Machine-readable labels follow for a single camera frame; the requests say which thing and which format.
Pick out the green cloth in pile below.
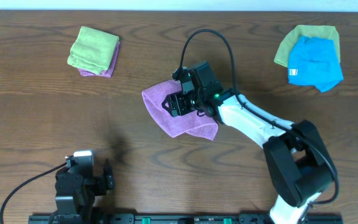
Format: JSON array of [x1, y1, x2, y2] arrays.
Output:
[[273, 25, 341, 67]]

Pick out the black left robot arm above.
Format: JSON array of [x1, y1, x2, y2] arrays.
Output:
[[55, 156, 115, 221]]

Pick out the folded purple cloth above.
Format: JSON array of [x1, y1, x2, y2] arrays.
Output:
[[78, 41, 121, 78]]

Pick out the black camera cable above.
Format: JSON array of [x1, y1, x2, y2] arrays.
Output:
[[178, 29, 340, 205], [0, 161, 71, 224]]

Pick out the purple cloth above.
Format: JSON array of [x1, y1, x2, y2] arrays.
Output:
[[142, 80, 218, 141], [78, 41, 121, 78]]

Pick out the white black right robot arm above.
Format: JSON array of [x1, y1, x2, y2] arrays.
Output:
[[162, 61, 339, 223]]

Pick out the blue cloth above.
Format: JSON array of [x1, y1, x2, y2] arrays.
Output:
[[288, 36, 344, 93]]

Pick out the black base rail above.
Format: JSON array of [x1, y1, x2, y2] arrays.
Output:
[[28, 213, 344, 224]]

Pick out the black right camera cable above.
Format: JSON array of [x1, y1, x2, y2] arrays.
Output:
[[178, 29, 340, 205]]

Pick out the folded green cloth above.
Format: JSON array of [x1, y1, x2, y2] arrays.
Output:
[[67, 26, 119, 75]]

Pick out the black left camera cable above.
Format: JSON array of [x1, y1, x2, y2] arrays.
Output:
[[0, 161, 71, 224]]

